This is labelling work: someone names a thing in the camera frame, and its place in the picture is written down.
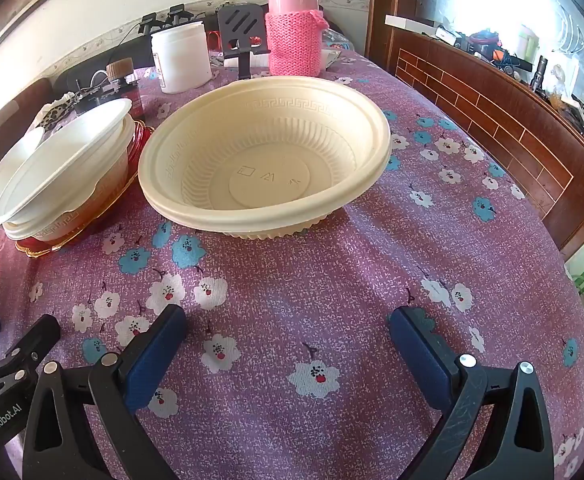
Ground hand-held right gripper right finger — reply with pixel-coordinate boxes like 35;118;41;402
388;306;555;480

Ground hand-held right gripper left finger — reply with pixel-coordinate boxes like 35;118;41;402
22;304;189;480

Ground white foam bowl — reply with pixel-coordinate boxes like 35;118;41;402
0;98;133;226
0;127;45;228
2;115;139;241

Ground cream plastic bowl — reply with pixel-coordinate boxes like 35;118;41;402
144;157;392;240
138;76;392;225

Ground red plate gold rim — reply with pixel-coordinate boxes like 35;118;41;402
14;120;154;261

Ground purple floral tablecloth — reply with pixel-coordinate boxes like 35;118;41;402
0;52;584;480

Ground brown armchair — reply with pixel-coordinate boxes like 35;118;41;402
0;77;53;161

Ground leopard print cloth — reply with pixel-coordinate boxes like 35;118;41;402
37;92;80;131

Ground wooden cabinet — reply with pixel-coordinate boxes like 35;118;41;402
366;0;584;331

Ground black round device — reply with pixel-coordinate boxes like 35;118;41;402
74;72;118;111

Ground black sofa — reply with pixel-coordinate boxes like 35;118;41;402
52;45;155;98

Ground dark bottle brown cap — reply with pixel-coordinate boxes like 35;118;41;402
106;58;144;123

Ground white plastic jar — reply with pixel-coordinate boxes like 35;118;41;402
150;21;212;94

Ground black flashlight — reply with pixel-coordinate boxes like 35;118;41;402
531;57;549;92

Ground clear plastic bag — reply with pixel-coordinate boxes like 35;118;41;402
322;27;355;52

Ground framed painting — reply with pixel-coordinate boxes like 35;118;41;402
0;0;123;63

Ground white flat box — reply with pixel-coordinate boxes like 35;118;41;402
384;14;445;31

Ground pink thermos knit sleeve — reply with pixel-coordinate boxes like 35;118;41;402
264;0;329;77

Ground black phone stand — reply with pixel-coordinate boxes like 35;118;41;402
217;2;271;81

